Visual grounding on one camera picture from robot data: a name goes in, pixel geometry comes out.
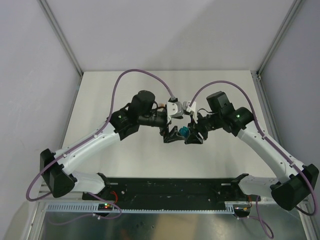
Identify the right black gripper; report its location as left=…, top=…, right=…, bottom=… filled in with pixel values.
left=184, top=111, right=222, bottom=145

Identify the teal pill box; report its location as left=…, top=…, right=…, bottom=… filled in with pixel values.
left=178, top=126, right=190, bottom=138

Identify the clear pill bottle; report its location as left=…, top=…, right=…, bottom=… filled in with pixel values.
left=157, top=103, right=166, bottom=108

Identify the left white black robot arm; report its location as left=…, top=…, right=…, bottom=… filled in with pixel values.
left=40, top=90, right=183, bottom=200

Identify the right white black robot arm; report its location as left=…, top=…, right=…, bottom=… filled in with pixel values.
left=182, top=91, right=320, bottom=211

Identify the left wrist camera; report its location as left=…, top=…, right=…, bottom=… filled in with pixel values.
left=166, top=100, right=184, bottom=123

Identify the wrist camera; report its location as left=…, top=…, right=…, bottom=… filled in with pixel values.
left=166, top=100, right=184, bottom=123
left=182, top=100, right=197, bottom=116

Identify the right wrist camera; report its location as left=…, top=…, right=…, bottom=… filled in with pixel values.
left=182, top=100, right=197, bottom=116

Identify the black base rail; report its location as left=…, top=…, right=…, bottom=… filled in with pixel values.
left=98, top=177, right=257, bottom=210

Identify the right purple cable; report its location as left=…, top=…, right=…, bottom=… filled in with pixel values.
left=191, top=80, right=318, bottom=216

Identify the purple cable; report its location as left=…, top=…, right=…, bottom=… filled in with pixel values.
left=191, top=80, right=318, bottom=216
left=25, top=68, right=176, bottom=202

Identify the shiny metal base plate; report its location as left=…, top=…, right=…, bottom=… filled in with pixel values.
left=37, top=211, right=303, bottom=240

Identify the grey slotted cable duct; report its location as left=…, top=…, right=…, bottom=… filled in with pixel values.
left=45, top=202, right=248, bottom=214

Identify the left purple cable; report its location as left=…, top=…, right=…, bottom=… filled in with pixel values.
left=25, top=68, right=176, bottom=202

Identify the right aluminium frame post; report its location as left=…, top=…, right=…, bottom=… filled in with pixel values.
left=256, top=0, right=306, bottom=78

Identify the aluminium frame post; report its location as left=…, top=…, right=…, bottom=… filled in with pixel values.
left=256, top=0, right=306, bottom=78
left=37, top=0, right=84, bottom=78

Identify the left aluminium frame post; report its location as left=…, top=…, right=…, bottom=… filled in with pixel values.
left=37, top=0, right=84, bottom=78

